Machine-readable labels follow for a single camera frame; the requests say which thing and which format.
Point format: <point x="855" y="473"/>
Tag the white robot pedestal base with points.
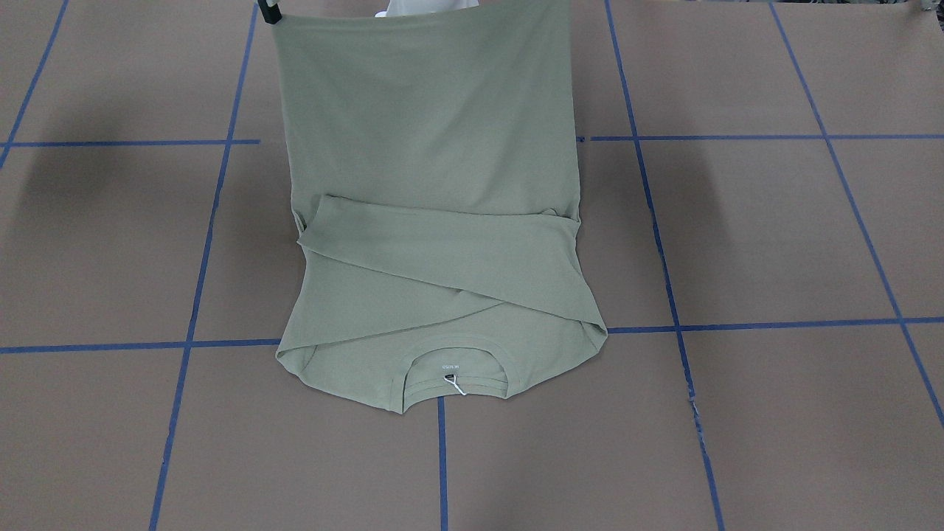
<point x="404" y="8"/>

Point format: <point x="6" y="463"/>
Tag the olive green long-sleeve shirt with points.
<point x="435" y="189"/>

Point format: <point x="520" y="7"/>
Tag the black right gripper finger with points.
<point x="270" y="10"/>

